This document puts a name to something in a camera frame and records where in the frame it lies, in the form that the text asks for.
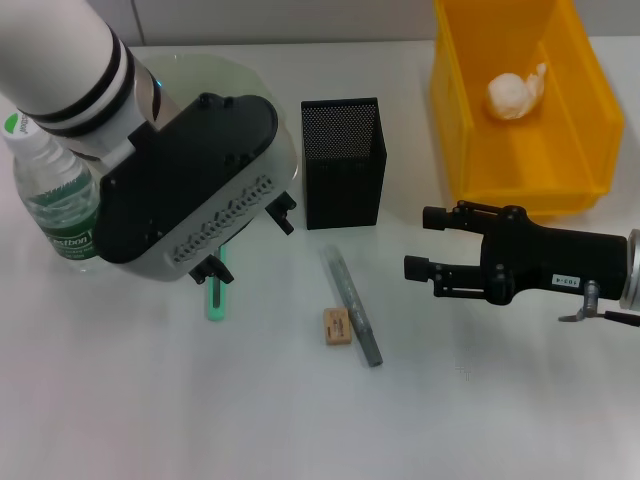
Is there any right gripper connector cable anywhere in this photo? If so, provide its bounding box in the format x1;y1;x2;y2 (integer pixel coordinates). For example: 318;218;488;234
558;279;640;327

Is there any grey marker pen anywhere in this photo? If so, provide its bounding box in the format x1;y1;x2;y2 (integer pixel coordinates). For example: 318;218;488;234
319;244;384;368

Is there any white paper ball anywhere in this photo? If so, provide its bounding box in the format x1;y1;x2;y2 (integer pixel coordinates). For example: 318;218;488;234
482;60;551;121

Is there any tan rectangular eraser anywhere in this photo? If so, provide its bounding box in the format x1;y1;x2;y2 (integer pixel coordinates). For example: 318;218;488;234
322;307;354;346

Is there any yellow plastic storage bin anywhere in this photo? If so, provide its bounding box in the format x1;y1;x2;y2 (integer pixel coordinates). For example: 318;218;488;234
428;0;626;224

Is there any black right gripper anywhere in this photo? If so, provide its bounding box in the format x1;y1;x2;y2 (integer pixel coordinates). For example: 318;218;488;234
403;199;630;307

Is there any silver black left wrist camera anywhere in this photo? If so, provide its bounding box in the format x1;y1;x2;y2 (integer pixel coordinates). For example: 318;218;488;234
92;92;299;284

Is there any pale green glass fruit plate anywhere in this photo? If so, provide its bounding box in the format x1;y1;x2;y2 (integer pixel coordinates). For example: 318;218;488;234
130;52;281;131

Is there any black mesh pen holder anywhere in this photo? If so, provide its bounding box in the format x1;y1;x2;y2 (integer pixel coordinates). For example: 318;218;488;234
300;97;389;231

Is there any green utility knife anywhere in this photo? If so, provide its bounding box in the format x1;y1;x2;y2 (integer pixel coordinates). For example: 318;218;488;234
205;244;230;321

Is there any clear bottle with green label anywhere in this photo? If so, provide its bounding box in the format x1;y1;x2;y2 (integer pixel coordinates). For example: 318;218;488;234
2;110;109;274

